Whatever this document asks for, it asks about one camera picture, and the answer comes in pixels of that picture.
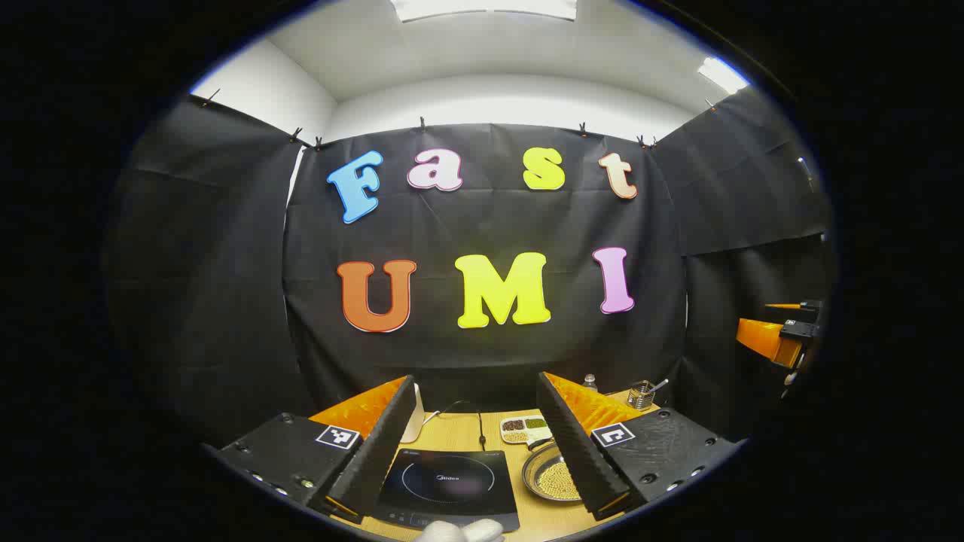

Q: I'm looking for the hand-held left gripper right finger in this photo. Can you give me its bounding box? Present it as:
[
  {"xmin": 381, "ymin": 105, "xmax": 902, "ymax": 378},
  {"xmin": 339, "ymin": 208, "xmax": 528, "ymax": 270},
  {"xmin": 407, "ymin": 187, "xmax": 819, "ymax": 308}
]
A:
[{"xmin": 535, "ymin": 371, "xmax": 745, "ymax": 522}]

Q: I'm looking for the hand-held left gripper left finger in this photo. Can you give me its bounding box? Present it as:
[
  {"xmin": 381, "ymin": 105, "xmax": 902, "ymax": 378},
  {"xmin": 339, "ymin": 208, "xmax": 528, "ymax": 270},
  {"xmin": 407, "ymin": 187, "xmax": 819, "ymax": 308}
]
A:
[{"xmin": 202, "ymin": 374, "xmax": 419, "ymax": 524}]

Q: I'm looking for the steel pot with black handle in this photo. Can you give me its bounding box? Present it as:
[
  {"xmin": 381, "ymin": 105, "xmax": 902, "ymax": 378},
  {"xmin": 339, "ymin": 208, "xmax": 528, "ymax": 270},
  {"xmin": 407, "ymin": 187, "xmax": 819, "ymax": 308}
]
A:
[{"xmin": 522, "ymin": 439, "xmax": 584, "ymax": 504}]

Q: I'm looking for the black induction cooktop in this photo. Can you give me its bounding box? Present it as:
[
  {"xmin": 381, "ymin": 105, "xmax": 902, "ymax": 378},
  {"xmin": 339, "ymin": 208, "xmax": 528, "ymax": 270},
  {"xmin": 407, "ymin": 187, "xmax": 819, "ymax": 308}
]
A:
[{"xmin": 375, "ymin": 449, "xmax": 521, "ymax": 532}]

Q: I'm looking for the large heap of soybeans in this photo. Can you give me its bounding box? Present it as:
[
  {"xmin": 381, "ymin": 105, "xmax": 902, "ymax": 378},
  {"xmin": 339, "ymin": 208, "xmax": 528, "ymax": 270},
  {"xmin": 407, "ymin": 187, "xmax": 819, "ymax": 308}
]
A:
[{"xmin": 538, "ymin": 461, "xmax": 581, "ymax": 501}]

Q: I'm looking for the white toaster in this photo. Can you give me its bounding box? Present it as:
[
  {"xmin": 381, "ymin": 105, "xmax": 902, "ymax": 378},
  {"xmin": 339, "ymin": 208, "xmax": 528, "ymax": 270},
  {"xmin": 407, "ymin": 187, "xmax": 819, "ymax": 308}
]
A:
[{"xmin": 401, "ymin": 382, "xmax": 426, "ymax": 444}]

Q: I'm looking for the white divided dish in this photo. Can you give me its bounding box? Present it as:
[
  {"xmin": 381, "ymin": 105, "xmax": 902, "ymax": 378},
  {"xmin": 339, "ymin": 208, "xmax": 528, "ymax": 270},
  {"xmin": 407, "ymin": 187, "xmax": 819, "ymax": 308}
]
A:
[{"xmin": 500, "ymin": 414, "xmax": 554, "ymax": 446}]

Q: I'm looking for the ceiling light panel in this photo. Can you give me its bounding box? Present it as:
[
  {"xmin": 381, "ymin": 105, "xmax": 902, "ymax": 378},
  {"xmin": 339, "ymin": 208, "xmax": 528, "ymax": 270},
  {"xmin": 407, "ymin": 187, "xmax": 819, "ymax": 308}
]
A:
[
  {"xmin": 390, "ymin": 0, "xmax": 578, "ymax": 23},
  {"xmin": 697, "ymin": 56, "xmax": 751, "ymax": 96}
]

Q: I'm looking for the black power cable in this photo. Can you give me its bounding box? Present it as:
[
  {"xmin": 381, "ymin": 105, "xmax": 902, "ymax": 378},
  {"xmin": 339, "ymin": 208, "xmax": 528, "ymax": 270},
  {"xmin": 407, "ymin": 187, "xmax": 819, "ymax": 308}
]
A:
[{"xmin": 439, "ymin": 400, "xmax": 487, "ymax": 452}]

